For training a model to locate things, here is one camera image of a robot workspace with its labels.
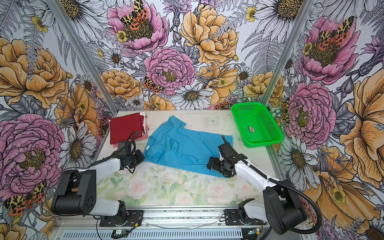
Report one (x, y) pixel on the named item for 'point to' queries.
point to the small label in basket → (251, 128)
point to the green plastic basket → (256, 125)
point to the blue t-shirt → (175, 146)
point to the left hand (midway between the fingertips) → (144, 161)
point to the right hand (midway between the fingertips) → (214, 172)
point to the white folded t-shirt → (144, 126)
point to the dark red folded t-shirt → (126, 128)
